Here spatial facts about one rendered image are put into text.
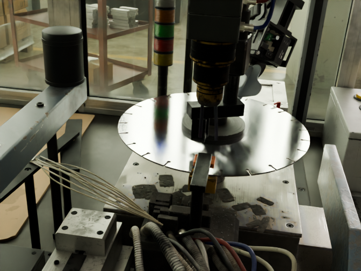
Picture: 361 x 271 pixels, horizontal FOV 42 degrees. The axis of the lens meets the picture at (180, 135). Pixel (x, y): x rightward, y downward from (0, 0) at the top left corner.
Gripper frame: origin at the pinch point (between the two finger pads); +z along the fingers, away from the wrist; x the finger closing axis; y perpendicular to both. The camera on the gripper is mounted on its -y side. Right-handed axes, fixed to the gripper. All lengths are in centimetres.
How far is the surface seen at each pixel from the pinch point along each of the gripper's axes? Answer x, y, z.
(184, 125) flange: -6.4, 0.3, 6.9
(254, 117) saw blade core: 6.8, 0.9, 0.5
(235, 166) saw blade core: -4.1, 14.0, 9.9
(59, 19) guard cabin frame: -17, -59, -7
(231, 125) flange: 0.1, 4.1, 3.9
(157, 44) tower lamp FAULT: -4.0, -26.2, -7.4
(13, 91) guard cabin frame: -18, -73, 16
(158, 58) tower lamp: -2.3, -26.5, -4.8
